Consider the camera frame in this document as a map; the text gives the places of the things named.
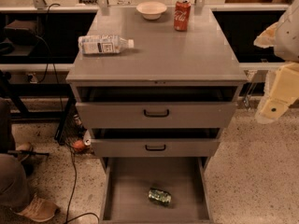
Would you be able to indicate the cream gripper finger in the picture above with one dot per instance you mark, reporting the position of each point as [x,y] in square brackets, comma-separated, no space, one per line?
[270,109]
[266,39]

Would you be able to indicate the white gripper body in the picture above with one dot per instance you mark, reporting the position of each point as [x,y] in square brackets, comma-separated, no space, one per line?
[289,36]

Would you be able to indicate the green soda can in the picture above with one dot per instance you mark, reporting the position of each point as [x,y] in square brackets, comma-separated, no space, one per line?
[159,196]

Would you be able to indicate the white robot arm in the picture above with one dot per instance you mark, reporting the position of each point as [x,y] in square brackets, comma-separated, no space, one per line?
[287,35]

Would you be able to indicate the red cola can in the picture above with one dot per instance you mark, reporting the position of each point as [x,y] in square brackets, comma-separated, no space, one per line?
[181,15]

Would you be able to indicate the grey metal drawer cabinet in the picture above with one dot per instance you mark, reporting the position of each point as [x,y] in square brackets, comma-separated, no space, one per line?
[162,56]

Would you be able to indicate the grey open bottom drawer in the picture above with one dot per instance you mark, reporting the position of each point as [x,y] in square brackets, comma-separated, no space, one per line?
[127,188]

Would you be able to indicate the grey middle drawer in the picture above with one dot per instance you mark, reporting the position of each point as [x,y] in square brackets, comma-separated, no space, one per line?
[168,142]

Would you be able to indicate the grey top drawer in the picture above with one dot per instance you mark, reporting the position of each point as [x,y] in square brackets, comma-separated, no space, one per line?
[156,107]

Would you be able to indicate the white paper bowl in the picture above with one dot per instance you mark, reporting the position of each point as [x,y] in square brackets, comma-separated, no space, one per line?
[151,10]

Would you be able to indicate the clear plastic water bottle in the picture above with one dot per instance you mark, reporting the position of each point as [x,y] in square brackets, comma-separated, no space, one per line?
[104,44]

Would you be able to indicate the orange ball on floor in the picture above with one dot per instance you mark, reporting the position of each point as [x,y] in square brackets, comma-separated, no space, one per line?
[78,146]

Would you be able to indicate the tan sneaker far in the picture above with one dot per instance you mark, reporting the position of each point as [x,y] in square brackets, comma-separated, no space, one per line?
[22,151]

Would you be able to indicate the tan sneaker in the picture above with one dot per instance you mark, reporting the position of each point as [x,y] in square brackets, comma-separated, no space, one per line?
[39,210]
[22,151]

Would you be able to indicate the tan sneaker near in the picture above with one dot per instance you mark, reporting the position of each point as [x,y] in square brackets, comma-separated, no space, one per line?
[39,210]

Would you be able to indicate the person's trouser leg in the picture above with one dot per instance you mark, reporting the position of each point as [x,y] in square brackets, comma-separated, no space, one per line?
[14,191]

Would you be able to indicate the black top drawer handle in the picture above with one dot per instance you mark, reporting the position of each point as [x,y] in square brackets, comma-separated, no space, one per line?
[162,114]

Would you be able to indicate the black drawer handle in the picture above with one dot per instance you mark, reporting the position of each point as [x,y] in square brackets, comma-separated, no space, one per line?
[162,114]
[155,148]

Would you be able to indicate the black middle drawer handle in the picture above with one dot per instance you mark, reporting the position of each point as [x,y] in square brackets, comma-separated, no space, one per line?
[155,148]

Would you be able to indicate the black table leg frame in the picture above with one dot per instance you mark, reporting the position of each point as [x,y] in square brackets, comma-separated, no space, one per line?
[59,132]

